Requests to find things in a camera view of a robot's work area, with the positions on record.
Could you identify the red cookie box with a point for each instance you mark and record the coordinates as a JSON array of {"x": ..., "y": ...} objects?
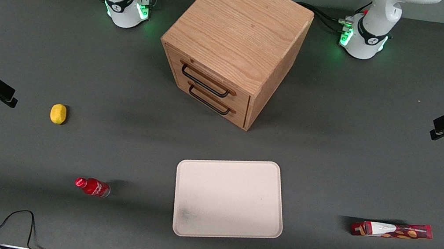
[{"x": 392, "y": 230}]

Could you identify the wooden drawer cabinet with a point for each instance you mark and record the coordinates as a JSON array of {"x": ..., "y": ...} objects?
[{"x": 236, "y": 33}]

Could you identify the red soda bottle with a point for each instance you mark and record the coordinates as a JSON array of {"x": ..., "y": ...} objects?
[{"x": 94, "y": 187}]

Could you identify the wide wooden drawer front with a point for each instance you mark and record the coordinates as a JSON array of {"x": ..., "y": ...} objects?
[{"x": 240, "y": 100}]

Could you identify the white rectangular tray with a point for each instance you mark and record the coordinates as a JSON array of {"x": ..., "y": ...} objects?
[{"x": 228, "y": 199}]

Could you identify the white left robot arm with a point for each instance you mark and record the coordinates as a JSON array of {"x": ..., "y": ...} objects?
[{"x": 369, "y": 41}]

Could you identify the narrow wooden drawer front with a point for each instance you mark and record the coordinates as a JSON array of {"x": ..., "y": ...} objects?
[{"x": 238, "y": 117}]

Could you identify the yellow lemon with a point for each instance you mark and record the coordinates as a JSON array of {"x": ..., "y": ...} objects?
[{"x": 58, "y": 113}]

